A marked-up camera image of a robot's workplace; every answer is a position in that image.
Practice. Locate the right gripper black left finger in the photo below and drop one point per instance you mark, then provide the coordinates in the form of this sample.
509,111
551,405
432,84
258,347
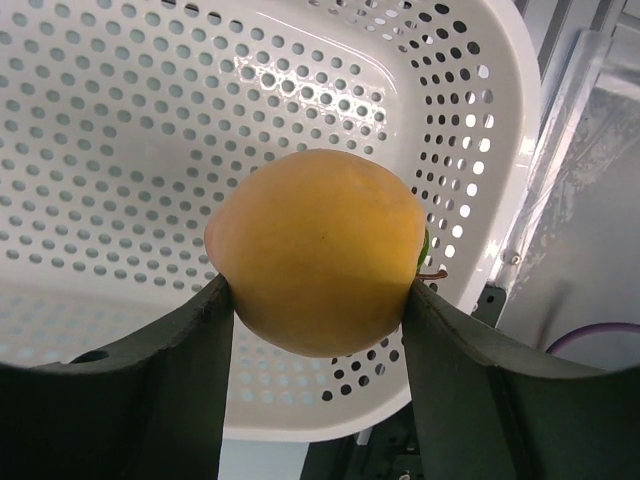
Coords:
148,406

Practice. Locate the orange fake fruit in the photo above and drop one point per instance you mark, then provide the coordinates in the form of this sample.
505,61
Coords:
320,249

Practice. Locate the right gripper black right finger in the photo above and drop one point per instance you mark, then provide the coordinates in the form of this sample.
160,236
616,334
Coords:
489,407

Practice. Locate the aluminium frame rail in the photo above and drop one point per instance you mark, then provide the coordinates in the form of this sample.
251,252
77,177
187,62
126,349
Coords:
571,40

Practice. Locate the white perforated plastic basket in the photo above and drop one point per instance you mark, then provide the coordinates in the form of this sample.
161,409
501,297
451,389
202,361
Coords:
126,124

